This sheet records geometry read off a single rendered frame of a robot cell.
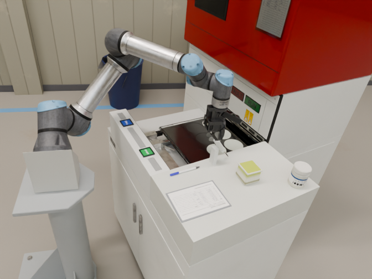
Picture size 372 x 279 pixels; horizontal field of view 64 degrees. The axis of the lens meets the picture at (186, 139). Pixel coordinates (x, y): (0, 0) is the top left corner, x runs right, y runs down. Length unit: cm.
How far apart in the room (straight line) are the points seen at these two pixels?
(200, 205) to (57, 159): 60
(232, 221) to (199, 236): 14
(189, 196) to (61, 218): 65
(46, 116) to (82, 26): 247
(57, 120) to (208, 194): 69
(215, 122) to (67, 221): 82
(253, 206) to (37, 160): 87
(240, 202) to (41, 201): 82
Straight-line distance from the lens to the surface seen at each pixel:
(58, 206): 137
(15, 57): 387
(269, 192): 127
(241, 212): 115
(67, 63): 389
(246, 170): 123
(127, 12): 367
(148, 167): 128
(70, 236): 163
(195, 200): 115
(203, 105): 195
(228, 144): 157
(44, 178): 139
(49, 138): 131
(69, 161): 131
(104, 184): 260
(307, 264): 236
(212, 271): 131
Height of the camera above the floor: 181
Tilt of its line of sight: 36 degrees down
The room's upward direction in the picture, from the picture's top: 6 degrees clockwise
